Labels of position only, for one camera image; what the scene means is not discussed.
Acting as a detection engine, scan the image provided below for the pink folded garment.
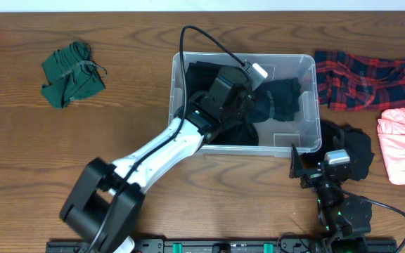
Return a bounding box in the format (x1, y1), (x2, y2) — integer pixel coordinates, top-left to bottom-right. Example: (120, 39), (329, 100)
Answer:
(377, 108), (405, 185)

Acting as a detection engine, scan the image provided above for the navy garment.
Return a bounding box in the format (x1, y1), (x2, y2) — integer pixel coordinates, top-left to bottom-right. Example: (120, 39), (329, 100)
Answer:
(246, 78), (301, 123)

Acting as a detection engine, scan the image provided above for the red plaid shirt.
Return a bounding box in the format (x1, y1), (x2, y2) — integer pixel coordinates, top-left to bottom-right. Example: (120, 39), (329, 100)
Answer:
(314, 51), (405, 112)

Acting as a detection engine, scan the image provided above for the dark green folded garment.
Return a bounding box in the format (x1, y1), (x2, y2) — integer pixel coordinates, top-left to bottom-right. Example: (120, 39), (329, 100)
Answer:
(41, 41), (105, 109)

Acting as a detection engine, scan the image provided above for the black garment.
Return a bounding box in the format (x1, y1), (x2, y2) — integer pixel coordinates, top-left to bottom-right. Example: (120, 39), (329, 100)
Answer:
(186, 61), (259, 146)
(302, 120), (375, 181)

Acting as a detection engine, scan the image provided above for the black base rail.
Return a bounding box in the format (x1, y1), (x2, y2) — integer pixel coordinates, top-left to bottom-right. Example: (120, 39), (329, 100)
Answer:
(46, 238), (399, 253)

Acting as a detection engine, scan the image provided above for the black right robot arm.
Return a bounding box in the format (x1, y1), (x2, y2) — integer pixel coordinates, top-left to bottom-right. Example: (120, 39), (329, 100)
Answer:
(297, 162), (372, 253)

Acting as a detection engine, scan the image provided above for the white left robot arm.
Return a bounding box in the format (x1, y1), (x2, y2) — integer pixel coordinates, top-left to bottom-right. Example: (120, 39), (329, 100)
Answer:
(60, 62), (301, 252)

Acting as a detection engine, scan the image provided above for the clear plastic storage bin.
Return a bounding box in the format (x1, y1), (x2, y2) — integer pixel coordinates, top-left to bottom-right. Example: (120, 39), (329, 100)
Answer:
(166, 51), (323, 158)

